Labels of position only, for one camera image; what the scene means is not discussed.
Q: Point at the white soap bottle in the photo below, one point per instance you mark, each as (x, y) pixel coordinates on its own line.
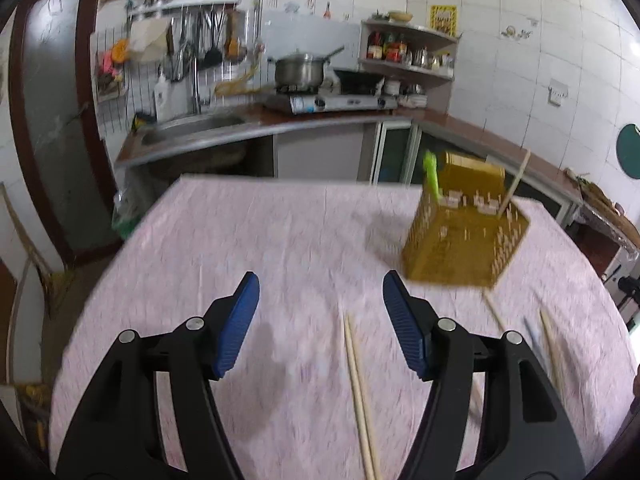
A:
(161, 100)

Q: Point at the brown framed door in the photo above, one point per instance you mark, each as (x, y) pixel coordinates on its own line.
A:
(55, 110)

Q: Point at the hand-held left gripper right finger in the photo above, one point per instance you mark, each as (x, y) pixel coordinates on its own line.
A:
(405, 330)

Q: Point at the steel gas stove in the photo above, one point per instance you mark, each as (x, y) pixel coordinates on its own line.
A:
(340, 104)

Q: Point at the wooden spatula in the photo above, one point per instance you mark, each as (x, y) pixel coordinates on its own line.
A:
(234, 45)

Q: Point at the black wok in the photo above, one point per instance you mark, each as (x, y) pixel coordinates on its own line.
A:
(357, 79)

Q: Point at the steel cooking pot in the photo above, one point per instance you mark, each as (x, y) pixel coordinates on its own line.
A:
(297, 72)

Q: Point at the brown kitchen counter cabinet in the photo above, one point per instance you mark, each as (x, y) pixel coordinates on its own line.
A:
(450, 125)

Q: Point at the black spatula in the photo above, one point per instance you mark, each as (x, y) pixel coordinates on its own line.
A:
(211, 55)

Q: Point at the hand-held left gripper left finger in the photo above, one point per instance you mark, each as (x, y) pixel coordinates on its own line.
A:
(237, 325)

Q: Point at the white wall socket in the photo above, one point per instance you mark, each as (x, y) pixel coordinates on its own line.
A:
(557, 94)

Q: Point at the yellow wall poster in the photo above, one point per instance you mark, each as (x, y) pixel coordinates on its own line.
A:
(444, 21)

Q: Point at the dark sauce bottle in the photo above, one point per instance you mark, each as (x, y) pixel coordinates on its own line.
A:
(375, 47)

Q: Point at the pink floral tablecloth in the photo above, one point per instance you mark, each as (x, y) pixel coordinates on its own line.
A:
(275, 240)

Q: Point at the red sauce jar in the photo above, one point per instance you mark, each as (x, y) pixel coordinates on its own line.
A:
(396, 51)

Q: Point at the wooden bowl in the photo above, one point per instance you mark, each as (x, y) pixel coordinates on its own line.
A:
(400, 16)

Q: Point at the steel faucet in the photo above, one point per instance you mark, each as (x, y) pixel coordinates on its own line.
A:
(196, 90)

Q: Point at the grey corner shelf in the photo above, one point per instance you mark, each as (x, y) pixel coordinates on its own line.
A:
(405, 67)

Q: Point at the yellow plastic utensil basket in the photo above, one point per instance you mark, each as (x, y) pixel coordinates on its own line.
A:
(450, 240)

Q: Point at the steel sink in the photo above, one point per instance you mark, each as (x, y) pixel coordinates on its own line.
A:
(190, 127)

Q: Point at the stack of bowls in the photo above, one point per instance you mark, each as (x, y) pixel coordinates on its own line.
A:
(407, 96)

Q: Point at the white hanging cloth bag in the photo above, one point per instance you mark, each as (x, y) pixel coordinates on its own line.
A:
(147, 40)

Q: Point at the green plastic utensil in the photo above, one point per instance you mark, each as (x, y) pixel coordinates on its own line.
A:
(431, 175)

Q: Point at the green round cutting board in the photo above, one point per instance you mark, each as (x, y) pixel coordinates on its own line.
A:
(630, 152)

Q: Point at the wooden cutting board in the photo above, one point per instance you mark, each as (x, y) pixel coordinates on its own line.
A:
(597, 195)

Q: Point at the metal wall utensil rack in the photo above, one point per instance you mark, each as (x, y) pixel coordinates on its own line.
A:
(190, 1)

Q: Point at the steel kettle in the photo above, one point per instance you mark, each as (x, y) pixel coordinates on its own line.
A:
(420, 58)

